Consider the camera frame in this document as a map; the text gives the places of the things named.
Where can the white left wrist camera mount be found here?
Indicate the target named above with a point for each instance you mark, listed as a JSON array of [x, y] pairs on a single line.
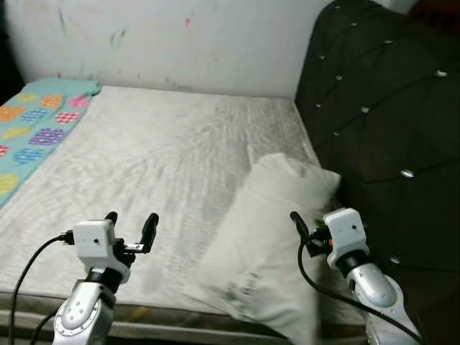
[[93, 241]]

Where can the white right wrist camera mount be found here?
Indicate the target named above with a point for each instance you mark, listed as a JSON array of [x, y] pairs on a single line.
[[346, 228]]

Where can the black tufted headboard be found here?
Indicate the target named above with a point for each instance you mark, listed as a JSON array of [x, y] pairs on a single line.
[[388, 108]]

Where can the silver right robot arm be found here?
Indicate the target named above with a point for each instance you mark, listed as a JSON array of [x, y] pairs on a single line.
[[374, 287]]

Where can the cream pillow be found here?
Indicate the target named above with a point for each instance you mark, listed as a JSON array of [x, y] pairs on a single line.
[[266, 244]]

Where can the teal blanket with coloured hearts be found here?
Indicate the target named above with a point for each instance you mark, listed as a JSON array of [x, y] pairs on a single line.
[[39, 122]]

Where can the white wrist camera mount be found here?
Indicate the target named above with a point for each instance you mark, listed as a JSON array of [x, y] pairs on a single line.
[[346, 228], [93, 241]]

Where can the white quilted mattress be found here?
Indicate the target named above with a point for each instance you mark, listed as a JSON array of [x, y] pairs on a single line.
[[158, 165]]

